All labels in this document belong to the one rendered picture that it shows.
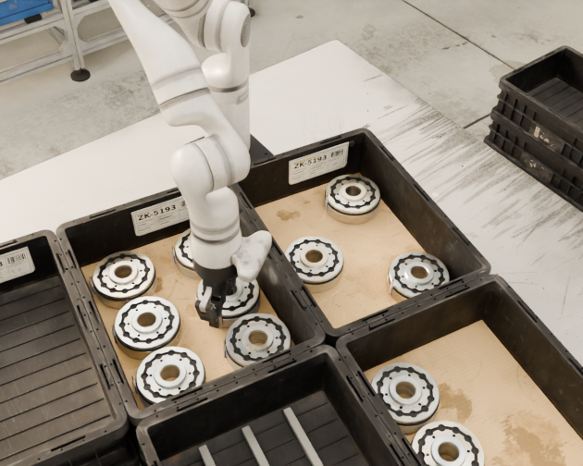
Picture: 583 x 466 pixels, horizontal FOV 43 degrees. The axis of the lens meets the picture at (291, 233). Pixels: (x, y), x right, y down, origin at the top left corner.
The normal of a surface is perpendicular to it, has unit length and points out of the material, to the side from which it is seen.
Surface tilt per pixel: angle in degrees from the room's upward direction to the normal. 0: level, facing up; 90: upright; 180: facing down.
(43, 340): 0
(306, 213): 0
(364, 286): 0
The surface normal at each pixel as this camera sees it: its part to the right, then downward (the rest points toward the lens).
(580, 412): -0.89, 0.33
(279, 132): 0.02, -0.68
